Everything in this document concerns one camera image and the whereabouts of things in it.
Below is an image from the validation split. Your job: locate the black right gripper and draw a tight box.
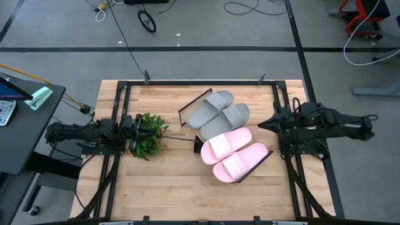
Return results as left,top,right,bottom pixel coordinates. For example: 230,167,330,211
257,109,303,133

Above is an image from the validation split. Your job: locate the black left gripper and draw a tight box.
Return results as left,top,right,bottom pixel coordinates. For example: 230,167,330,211
128,114,157,154

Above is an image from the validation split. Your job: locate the grey rubber slide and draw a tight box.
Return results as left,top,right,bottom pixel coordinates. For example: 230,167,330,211
186,90,235,131
199,102,251,142

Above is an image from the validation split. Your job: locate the pink rubber slide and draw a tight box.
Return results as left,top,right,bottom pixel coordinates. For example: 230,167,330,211
212,142,269,184
200,127,253,166

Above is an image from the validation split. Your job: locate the wooden shelf with black ends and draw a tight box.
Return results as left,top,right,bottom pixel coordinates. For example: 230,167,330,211
177,87,274,185

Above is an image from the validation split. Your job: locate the green artificial plant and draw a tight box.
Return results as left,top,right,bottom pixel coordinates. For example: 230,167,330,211
129,112,170,161

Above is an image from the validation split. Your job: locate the grey desk foot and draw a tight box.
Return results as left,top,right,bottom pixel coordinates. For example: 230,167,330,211
351,79,400,98

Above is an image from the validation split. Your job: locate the mint green stapler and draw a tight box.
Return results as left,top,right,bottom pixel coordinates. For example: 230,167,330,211
24,86,54,111

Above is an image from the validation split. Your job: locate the black side desk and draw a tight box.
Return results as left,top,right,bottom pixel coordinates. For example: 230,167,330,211
0,76,84,225

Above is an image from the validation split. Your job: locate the grey desk leg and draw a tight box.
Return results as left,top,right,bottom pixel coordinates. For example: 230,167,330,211
371,46,400,63

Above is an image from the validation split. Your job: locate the white calculator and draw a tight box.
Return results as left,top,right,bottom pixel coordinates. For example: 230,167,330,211
0,99,18,127

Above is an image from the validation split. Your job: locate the red and black cart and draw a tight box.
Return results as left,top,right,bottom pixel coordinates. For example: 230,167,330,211
327,0,391,41

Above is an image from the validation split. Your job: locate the black monitor with blue screen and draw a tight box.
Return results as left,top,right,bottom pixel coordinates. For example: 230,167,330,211
0,76,34,101

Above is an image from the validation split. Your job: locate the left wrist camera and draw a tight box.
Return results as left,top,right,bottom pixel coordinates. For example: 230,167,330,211
119,114,134,138

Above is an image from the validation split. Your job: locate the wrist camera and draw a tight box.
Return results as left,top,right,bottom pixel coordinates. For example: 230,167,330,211
299,101,323,120
119,114,134,138

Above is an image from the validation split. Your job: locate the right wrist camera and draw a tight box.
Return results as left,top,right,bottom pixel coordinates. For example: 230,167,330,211
299,101,323,120

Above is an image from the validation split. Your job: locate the black aluminium table frame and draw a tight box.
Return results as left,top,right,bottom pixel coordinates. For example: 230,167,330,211
70,79,346,225

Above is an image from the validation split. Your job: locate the long thin black cable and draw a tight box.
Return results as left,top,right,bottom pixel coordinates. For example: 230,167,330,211
106,0,148,78

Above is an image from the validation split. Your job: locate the long white floor cable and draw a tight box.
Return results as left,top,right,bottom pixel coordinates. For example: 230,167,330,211
342,0,400,67

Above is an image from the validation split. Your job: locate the black cable coil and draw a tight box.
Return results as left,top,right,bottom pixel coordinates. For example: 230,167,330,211
137,9,158,34

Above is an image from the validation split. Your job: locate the looped black floor cable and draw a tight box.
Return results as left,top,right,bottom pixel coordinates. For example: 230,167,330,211
223,0,288,16

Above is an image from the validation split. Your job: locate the short white floor cable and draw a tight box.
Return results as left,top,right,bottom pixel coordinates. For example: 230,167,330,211
94,8,107,23

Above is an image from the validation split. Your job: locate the yellow cable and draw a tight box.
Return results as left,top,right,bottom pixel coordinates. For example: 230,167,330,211
0,63,87,110

